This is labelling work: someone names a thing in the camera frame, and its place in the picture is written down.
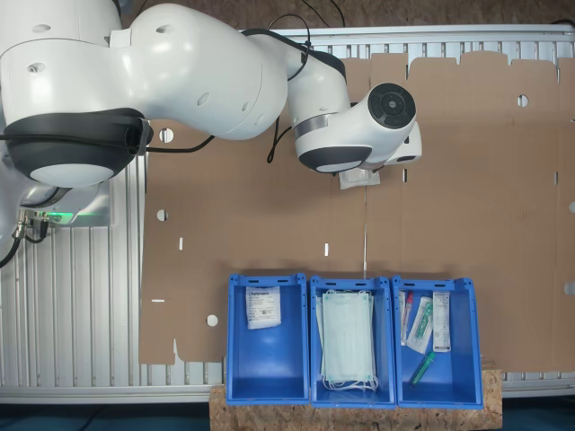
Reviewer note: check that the white cotton packet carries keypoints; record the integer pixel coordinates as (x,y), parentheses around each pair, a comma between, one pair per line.
(359,180)

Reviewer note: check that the brown cardboard sheet with flaps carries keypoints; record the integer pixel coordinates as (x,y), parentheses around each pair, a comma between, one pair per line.
(471,224)

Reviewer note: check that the clear packet with red-capped tube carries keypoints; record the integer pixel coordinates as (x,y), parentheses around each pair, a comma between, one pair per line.
(405,314)

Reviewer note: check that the clear packet with green tube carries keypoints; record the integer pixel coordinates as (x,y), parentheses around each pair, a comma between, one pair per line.
(421,323)

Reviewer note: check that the long white printed packet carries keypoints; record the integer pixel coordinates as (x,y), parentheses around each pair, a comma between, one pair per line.
(441,321)

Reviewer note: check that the stack of white masks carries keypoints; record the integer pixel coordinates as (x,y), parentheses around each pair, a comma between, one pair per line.
(348,336)

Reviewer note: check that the blue bin with masks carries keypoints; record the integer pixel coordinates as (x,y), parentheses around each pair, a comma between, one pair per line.
(386,341)

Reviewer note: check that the white printed flat packet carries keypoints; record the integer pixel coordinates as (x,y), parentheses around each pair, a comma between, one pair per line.
(263,307)

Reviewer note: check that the loose green tube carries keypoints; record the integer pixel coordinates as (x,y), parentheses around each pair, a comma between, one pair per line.
(422,369)

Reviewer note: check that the blue bin with tubes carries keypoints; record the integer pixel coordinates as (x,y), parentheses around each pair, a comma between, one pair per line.
(462,359)

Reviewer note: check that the blue bin with printed packet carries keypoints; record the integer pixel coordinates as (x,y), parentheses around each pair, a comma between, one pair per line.
(267,359)

